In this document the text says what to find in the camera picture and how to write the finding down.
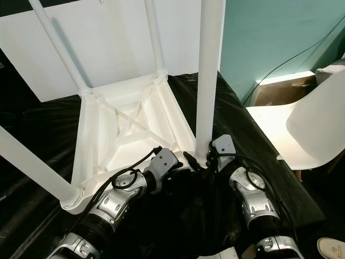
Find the light grey cushion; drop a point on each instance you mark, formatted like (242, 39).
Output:
(331, 73)

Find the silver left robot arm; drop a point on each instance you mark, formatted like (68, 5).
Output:
(110, 208)

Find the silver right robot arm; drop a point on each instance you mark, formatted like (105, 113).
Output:
(256, 199)

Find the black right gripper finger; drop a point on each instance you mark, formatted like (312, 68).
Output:
(192, 160)

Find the white plastic children table top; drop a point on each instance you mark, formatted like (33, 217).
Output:
(124, 135)

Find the white plastic shell chair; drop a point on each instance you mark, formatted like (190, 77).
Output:
(315, 127)

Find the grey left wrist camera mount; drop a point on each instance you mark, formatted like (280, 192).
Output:
(164, 162)

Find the large white board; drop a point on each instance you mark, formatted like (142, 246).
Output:
(113, 43)

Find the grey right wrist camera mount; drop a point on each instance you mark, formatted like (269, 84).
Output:
(222, 148)

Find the black plastic sheet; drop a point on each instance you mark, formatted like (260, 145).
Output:
(32, 226)

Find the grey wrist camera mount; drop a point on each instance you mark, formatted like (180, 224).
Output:
(222, 148)
(164, 162)

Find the white shoe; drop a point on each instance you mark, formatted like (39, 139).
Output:
(332, 248)

